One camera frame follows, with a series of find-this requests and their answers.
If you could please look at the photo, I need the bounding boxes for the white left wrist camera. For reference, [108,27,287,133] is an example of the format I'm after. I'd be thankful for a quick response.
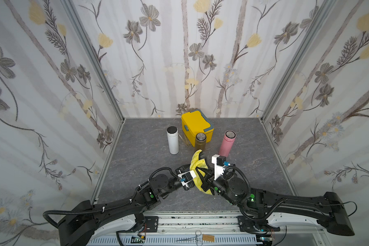
[177,170,196,190]

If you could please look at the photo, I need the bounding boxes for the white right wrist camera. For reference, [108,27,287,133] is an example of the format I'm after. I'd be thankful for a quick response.
[211,154,230,180]

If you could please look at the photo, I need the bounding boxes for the yellow grey cleaning cloth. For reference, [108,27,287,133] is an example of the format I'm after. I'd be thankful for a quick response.
[190,150,212,195]

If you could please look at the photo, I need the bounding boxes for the white slotted cable duct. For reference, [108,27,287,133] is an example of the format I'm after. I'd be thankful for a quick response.
[87,235,262,246]

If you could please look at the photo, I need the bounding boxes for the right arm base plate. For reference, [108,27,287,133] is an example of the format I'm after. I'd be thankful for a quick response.
[237,215,280,234]

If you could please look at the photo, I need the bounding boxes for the blue thermos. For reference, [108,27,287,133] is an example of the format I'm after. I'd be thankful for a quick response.
[175,164,190,175]

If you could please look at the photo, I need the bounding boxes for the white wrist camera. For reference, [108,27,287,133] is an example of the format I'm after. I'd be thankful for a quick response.
[177,170,196,190]
[211,154,230,180]

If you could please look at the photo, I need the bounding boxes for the green circuit board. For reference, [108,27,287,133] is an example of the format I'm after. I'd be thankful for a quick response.
[130,236,146,244]

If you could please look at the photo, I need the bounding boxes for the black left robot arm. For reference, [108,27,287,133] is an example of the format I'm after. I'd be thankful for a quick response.
[43,167,194,246]

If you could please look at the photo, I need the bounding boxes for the brown cardboard tag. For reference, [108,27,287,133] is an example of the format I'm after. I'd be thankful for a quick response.
[202,234,215,243]

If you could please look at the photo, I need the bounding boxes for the yellow storage box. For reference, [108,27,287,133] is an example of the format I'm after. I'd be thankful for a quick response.
[181,110,214,147]

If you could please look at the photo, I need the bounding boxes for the pink thermos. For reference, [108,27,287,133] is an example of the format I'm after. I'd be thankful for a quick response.
[218,130,236,157]

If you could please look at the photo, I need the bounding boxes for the white thermos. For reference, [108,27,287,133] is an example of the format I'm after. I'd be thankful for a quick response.
[167,126,179,155]

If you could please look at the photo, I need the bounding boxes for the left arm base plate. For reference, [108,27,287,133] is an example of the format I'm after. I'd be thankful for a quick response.
[136,216,159,233]

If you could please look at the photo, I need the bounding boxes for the gold thermos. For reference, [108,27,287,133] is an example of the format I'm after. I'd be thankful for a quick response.
[194,133,207,151]

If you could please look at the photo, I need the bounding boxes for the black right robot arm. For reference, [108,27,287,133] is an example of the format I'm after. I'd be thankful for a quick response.
[195,166,355,236]

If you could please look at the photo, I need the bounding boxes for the metal scissors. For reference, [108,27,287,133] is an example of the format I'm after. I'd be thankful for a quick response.
[177,230,203,246]

